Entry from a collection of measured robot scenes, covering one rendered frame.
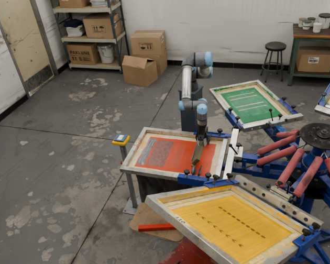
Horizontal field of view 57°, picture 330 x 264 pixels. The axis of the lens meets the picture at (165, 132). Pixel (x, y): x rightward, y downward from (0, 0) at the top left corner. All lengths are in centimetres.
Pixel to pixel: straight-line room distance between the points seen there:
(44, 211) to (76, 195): 38
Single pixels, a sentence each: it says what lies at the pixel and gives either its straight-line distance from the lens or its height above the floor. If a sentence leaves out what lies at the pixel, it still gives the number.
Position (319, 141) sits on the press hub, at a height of 131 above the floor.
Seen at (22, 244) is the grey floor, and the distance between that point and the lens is 361.
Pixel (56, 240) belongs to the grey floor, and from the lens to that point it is 348.
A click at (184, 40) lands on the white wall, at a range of 621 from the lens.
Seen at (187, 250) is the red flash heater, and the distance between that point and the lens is 181.
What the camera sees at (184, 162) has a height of 96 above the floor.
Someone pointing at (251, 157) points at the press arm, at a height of 104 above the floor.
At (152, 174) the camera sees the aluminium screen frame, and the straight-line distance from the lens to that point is 238.
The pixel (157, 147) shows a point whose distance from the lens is 266.
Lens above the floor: 263
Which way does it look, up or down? 36 degrees down
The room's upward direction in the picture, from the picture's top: 6 degrees counter-clockwise
